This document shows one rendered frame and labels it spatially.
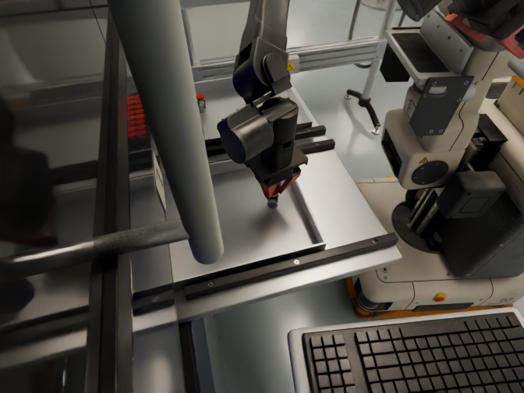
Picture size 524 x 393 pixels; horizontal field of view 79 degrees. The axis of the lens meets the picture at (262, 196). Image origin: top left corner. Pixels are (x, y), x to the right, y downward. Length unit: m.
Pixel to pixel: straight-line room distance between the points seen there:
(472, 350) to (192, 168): 0.60
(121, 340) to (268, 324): 1.27
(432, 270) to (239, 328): 0.81
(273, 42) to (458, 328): 0.57
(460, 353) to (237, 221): 0.45
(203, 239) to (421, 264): 1.24
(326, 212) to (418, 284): 0.76
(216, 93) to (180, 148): 0.84
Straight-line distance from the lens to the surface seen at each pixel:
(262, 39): 0.51
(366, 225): 0.67
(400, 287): 1.34
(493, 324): 0.73
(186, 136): 0.16
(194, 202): 0.19
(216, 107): 0.93
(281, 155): 0.53
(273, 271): 0.57
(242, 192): 0.69
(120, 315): 0.23
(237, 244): 0.61
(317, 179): 0.73
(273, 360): 1.44
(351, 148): 2.20
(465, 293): 1.46
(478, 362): 0.69
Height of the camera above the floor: 1.41
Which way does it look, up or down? 50 degrees down
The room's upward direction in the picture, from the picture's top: straight up
